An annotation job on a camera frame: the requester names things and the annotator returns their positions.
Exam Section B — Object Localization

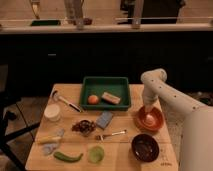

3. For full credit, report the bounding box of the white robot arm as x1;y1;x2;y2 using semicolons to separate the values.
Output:
141;68;213;171

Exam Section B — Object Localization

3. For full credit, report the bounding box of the green plastic tray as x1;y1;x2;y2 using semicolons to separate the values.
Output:
79;76;131;111

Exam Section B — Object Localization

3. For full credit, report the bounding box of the brown sponge block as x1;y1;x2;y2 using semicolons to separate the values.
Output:
101;92;121;105

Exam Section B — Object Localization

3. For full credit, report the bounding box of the white round container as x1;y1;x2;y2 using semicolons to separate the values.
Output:
44;104;60;122

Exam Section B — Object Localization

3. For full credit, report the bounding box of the black office chair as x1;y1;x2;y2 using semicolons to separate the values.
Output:
0;64;40;171

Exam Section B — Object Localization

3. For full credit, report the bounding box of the dark brown bowl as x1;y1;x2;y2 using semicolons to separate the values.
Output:
131;134;159;162

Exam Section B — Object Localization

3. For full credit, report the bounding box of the wooden table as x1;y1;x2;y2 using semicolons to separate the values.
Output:
26;84;178;171

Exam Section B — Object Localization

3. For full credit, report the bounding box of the blue sponge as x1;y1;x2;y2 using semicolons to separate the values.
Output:
96;111;113;129

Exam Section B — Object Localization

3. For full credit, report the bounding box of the green chili pepper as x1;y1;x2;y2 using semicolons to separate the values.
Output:
53;151;83;163

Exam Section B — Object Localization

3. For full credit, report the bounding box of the light green small cup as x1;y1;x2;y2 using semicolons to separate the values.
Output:
88;146;105;163

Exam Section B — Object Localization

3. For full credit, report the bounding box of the yellow corn cob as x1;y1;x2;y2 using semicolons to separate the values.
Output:
37;136;61;144

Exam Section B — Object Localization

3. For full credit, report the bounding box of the orange bowl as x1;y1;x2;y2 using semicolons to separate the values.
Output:
135;107;164;132

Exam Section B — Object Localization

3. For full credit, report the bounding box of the orange fruit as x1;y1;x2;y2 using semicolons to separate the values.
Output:
88;95;100;105

